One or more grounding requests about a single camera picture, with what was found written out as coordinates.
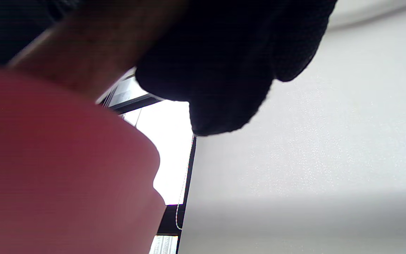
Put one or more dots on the person's right hand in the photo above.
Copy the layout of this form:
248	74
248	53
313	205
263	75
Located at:
224	53

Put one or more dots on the pink salad bowl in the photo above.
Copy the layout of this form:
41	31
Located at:
55	169

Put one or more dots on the white roller blind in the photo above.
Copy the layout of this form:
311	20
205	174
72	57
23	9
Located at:
312	158

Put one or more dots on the black window frame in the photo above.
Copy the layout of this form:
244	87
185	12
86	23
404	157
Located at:
169	220

